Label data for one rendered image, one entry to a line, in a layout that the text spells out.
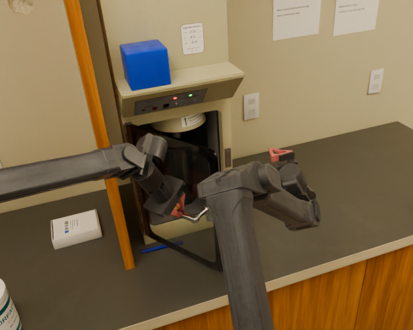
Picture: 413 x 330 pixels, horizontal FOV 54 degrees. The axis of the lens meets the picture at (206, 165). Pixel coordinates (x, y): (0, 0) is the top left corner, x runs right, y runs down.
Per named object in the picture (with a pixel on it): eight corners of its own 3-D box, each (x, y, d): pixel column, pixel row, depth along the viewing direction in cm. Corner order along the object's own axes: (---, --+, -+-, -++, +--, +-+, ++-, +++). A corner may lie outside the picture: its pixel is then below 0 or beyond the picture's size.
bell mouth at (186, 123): (145, 114, 134) (142, 99, 131) (196, 105, 138) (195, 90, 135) (157, 137, 119) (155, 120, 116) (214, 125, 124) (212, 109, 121)
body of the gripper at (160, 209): (145, 210, 101) (130, 194, 96) (168, 177, 105) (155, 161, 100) (164, 219, 98) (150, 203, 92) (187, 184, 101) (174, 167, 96)
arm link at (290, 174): (288, 230, 105) (321, 224, 101) (271, 204, 98) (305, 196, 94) (287, 195, 113) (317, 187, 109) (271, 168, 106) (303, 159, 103)
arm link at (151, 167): (126, 179, 91) (149, 176, 89) (134, 154, 95) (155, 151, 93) (141, 194, 96) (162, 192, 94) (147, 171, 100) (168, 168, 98)
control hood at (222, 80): (120, 115, 111) (113, 80, 106) (230, 94, 119) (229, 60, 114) (127, 132, 102) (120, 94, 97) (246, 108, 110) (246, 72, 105)
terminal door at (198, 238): (147, 234, 132) (127, 122, 112) (224, 273, 116) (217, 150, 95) (145, 236, 132) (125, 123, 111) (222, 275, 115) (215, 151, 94)
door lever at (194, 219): (182, 205, 112) (181, 198, 111) (210, 215, 107) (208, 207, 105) (169, 215, 109) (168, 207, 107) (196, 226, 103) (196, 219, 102)
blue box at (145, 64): (124, 79, 106) (118, 44, 101) (162, 73, 109) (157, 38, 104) (131, 91, 98) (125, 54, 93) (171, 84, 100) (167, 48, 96)
